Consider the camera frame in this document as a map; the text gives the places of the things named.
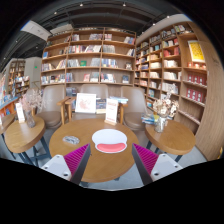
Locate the glass vase with dried flowers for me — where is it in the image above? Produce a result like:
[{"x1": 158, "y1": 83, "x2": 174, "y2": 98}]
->
[{"x1": 153, "y1": 93, "x2": 179, "y2": 133}]

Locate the wooden right wall bookshelf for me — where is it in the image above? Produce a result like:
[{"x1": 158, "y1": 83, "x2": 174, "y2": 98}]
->
[{"x1": 135, "y1": 19, "x2": 224, "y2": 161}]

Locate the large wooden back bookshelf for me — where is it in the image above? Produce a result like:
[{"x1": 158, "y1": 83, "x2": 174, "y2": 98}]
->
[{"x1": 40, "y1": 27, "x2": 136, "y2": 87}]

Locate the beige armchair middle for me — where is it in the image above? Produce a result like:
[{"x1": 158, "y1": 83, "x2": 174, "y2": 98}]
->
[{"x1": 65, "y1": 83, "x2": 125, "y2": 125}]

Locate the beige armchair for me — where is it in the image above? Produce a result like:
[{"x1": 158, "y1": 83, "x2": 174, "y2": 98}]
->
[
  {"x1": 65, "y1": 83, "x2": 125, "y2": 125},
  {"x1": 121, "y1": 86, "x2": 147, "y2": 131},
  {"x1": 37, "y1": 85, "x2": 68, "y2": 129}
]

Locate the round wooden left table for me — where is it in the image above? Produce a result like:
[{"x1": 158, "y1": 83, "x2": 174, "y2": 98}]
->
[{"x1": 5, "y1": 116, "x2": 51, "y2": 165}]

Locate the white standing sign card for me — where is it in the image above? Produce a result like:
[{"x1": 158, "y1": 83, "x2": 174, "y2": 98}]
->
[{"x1": 105, "y1": 98, "x2": 118, "y2": 125}]

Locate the small white card stand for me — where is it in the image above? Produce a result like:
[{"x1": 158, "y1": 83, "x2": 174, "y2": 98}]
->
[{"x1": 16, "y1": 103, "x2": 25, "y2": 123}]

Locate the yellow framed poster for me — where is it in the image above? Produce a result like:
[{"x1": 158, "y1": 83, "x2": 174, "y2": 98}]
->
[{"x1": 188, "y1": 40, "x2": 205, "y2": 63}]

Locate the glass vase with pink flowers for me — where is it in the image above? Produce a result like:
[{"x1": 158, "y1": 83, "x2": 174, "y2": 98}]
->
[{"x1": 19, "y1": 89, "x2": 43, "y2": 128}]

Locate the beige armchair right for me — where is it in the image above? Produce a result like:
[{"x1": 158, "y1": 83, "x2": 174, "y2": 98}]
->
[{"x1": 121, "y1": 86, "x2": 147, "y2": 131}]

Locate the grey computer mouse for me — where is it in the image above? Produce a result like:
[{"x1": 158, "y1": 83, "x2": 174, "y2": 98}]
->
[{"x1": 63, "y1": 136, "x2": 80, "y2": 145}]

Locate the white and pink mouse pad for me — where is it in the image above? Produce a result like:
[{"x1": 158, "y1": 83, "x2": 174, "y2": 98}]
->
[{"x1": 92, "y1": 129, "x2": 127, "y2": 154}]

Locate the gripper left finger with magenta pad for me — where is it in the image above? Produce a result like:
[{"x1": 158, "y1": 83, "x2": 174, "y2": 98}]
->
[{"x1": 42, "y1": 144, "x2": 91, "y2": 185}]

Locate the stack of books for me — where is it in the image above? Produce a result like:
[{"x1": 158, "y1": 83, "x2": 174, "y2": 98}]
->
[{"x1": 141, "y1": 115, "x2": 155, "y2": 124}]

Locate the beige armchair left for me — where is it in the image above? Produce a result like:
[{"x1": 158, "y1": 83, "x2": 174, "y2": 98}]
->
[{"x1": 37, "y1": 85, "x2": 68, "y2": 129}]

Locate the round wooden right table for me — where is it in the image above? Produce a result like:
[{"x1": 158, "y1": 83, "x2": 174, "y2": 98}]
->
[{"x1": 145, "y1": 120, "x2": 196, "y2": 162}]

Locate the far left wooden bookshelf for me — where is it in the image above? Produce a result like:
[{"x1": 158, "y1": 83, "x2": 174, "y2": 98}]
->
[{"x1": 8, "y1": 59, "x2": 30, "y2": 98}]

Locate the white picture display board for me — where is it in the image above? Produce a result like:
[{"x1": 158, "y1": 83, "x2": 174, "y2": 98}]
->
[{"x1": 75, "y1": 93, "x2": 96, "y2": 113}]

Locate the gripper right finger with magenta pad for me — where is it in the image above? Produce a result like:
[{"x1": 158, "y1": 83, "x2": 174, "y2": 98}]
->
[{"x1": 132, "y1": 143, "x2": 182, "y2": 185}]

